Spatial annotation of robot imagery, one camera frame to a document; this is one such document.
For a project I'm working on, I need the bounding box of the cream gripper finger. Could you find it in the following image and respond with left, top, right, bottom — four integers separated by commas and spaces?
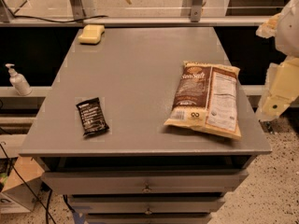
256, 13, 280, 38

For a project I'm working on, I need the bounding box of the black rxbar chocolate bar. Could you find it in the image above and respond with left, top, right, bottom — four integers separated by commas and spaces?
76, 98, 109, 136

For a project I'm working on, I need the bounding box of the bottom grey drawer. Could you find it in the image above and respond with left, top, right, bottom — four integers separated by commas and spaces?
86, 214, 212, 224

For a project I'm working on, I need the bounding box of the grey drawer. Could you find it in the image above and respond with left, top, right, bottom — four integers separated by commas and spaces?
69, 195, 224, 215
86, 214, 212, 224
42, 170, 249, 195

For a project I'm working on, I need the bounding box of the metal frame post right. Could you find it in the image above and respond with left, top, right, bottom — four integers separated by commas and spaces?
180, 0, 206, 22

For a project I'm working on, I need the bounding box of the cardboard box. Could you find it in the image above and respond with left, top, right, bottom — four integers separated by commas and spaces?
0, 157, 44, 214

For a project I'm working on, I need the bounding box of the white pump lotion bottle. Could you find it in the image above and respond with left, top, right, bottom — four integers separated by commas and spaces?
6, 63, 32, 96

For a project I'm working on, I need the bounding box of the black floor cable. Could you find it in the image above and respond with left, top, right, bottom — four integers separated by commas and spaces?
0, 142, 57, 224

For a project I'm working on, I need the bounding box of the black cable on shelf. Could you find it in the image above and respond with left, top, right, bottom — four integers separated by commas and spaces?
0, 0, 108, 24

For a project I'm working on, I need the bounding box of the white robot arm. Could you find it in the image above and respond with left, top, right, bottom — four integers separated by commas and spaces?
256, 0, 299, 121

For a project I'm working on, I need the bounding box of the metal frame post left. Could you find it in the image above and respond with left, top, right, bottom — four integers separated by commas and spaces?
69, 0, 96, 20

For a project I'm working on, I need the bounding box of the middle grey drawer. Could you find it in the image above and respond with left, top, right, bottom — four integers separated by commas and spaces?
69, 195, 224, 215

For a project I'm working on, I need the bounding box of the metal frame post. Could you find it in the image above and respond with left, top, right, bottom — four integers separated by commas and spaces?
180, 0, 206, 22
69, 0, 96, 20

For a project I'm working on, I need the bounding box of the top grey drawer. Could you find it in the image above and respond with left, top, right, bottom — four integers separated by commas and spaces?
42, 170, 249, 195

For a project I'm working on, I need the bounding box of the yellow sponge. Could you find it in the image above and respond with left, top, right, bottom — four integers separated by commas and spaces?
78, 24, 105, 45

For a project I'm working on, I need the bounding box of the brown sea salt chip bag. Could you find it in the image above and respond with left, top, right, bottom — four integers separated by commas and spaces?
164, 62, 241, 139

